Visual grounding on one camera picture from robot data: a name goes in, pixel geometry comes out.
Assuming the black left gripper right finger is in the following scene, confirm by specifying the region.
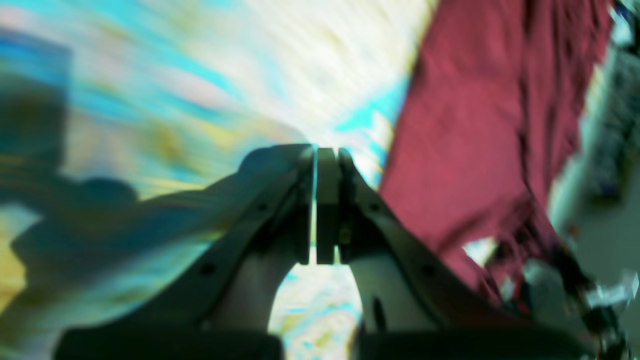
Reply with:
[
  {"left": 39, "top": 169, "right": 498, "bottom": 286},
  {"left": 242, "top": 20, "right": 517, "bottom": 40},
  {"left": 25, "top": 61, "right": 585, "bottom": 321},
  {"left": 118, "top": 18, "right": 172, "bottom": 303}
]
[{"left": 316, "top": 148, "right": 590, "bottom": 360}]

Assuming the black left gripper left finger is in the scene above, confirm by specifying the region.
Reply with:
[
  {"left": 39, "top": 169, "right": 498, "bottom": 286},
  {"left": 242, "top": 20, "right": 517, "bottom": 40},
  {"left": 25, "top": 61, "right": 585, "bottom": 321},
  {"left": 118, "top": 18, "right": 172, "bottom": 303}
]
[{"left": 54, "top": 144, "right": 314, "bottom": 360}]

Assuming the dark red t-shirt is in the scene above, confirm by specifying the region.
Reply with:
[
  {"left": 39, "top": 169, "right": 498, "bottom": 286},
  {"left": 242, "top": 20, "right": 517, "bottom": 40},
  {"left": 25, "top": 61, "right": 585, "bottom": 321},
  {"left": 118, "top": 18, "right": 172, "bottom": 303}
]
[{"left": 379, "top": 0, "right": 613, "bottom": 303}]

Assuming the patterned colourful tablecloth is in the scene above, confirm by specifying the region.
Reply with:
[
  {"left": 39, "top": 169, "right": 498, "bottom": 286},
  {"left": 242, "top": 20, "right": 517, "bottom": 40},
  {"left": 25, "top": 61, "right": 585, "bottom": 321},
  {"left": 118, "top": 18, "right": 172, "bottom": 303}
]
[{"left": 1, "top": 0, "right": 441, "bottom": 360}]

